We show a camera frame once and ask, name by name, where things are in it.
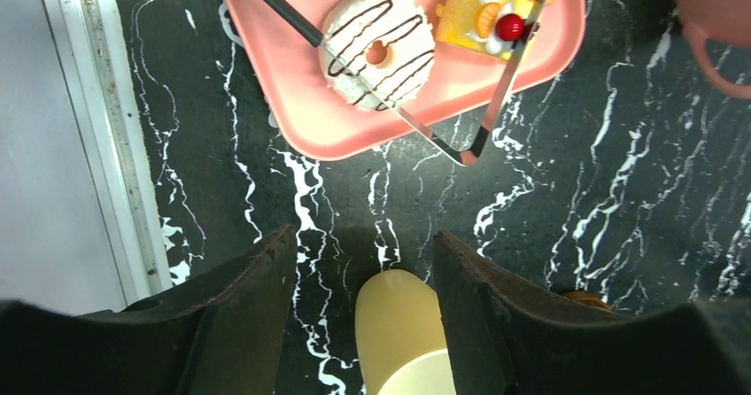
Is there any metal tongs black handle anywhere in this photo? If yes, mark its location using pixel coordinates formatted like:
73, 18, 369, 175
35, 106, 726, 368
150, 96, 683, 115
227, 0, 562, 167

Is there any white chocolate drizzled donut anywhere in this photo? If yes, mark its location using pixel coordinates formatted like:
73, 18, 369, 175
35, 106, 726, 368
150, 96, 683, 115
320, 0, 436, 112

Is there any pink serving tray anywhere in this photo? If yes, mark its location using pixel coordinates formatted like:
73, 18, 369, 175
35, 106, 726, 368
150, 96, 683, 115
225, 0, 585, 160

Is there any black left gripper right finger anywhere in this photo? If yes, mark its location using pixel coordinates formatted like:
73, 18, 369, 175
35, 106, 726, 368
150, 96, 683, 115
432, 230, 750, 394

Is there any aluminium table edge rail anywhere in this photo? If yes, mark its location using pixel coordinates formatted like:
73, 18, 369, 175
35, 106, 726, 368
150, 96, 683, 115
43, 0, 172, 304

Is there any yellow roll cake with cherry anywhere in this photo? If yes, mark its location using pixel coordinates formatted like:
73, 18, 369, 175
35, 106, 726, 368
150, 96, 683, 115
434, 0, 538, 62

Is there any yellow mug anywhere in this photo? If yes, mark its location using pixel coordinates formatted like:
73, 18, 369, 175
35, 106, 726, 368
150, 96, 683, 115
354, 269, 456, 394

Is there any pink mug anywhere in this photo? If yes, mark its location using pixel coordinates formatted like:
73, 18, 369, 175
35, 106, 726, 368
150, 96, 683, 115
677, 0, 750, 99

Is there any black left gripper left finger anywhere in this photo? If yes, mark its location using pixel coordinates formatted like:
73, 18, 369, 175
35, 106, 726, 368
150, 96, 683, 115
1, 226, 297, 394

